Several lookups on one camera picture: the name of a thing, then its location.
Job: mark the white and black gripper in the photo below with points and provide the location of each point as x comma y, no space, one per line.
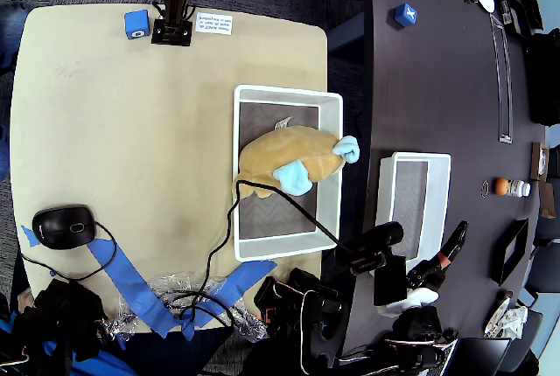
438,262

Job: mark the tan plush toy blue feet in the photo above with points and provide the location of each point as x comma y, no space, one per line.
289,148

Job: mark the black leader arm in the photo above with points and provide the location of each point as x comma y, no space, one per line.
57,319

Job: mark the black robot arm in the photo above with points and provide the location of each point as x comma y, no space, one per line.
324,323

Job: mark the small white plastic bin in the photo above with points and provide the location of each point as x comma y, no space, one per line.
387,183

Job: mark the large white plastic bin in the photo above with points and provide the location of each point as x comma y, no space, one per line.
332,109

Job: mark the black shallow tray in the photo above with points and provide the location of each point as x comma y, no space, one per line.
520,231

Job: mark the orange ball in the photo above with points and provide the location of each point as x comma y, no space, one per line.
501,185

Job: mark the white pill bottle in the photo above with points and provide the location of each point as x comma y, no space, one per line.
520,188

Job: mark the foil plate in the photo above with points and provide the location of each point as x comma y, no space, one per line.
494,319

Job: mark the crumpled white paper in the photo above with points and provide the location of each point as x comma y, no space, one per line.
514,319

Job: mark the flat brown cardboard piece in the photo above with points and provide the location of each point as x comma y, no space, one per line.
547,199

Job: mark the small brown cardboard box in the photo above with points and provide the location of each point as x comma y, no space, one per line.
536,162

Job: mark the dark laptop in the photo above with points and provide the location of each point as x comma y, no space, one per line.
481,356

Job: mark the wide blue tape strip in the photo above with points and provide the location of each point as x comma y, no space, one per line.
245,282

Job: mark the blue cube with X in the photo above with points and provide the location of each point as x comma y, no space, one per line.
404,15

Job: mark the black box with label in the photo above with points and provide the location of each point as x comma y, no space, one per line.
506,11

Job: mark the grey table leg panel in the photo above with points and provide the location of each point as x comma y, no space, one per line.
345,32

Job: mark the black oblong case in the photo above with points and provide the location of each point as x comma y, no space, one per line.
530,4

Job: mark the clear crumpled plastic wrap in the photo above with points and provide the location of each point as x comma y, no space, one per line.
175,282

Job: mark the white printed paper label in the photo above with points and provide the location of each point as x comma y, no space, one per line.
213,24

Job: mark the long blue tape strip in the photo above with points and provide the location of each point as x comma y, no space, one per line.
131,284

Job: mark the blue cube with O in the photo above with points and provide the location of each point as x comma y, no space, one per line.
136,22

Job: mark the black computer mouse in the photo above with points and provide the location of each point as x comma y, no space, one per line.
61,227

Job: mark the small blue tape piece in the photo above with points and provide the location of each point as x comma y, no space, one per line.
30,236

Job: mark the blue denim trouser leg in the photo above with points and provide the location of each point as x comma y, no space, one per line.
3,153
11,35

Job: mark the black webcam with mount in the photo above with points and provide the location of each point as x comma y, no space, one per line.
380,236

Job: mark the black camera stand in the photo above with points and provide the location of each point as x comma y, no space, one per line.
172,30

